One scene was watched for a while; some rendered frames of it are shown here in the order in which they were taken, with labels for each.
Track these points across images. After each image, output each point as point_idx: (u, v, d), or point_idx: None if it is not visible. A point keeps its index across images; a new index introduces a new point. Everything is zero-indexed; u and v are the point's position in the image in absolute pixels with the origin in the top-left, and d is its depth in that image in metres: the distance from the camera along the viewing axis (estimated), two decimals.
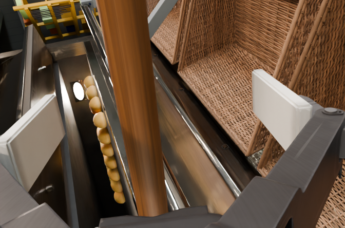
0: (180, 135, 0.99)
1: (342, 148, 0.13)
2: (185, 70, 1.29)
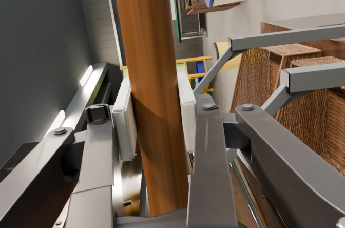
0: None
1: None
2: None
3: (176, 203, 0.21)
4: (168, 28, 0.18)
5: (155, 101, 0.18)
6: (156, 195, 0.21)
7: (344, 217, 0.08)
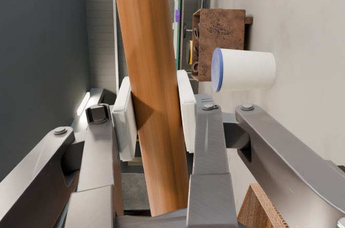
0: None
1: None
2: None
3: (178, 207, 0.21)
4: (169, 34, 0.18)
5: (156, 107, 0.19)
6: (158, 200, 0.21)
7: (344, 217, 0.08)
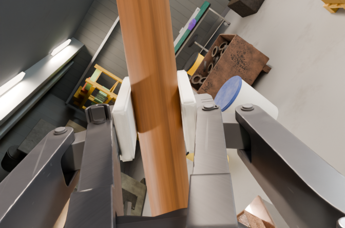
0: None
1: None
2: None
3: None
4: (169, 39, 0.18)
5: (157, 111, 0.19)
6: (158, 203, 0.21)
7: (344, 217, 0.08)
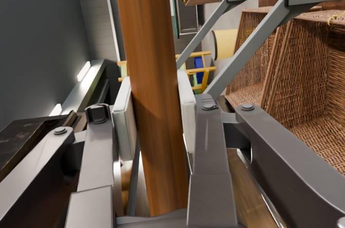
0: (253, 210, 0.87)
1: None
2: None
3: (176, 206, 0.21)
4: (169, 32, 0.18)
5: (156, 105, 0.19)
6: (157, 198, 0.21)
7: (344, 217, 0.08)
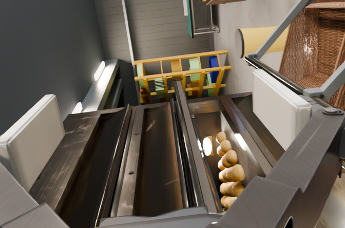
0: None
1: (342, 148, 0.13)
2: None
3: None
4: None
5: None
6: None
7: None
